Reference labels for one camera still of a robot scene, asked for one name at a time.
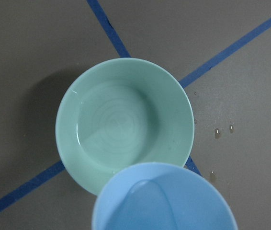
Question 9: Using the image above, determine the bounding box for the green ceramic bowl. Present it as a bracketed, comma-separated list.
[55, 57, 195, 195]

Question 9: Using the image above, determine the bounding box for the light blue plastic cup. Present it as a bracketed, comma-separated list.
[91, 162, 238, 230]

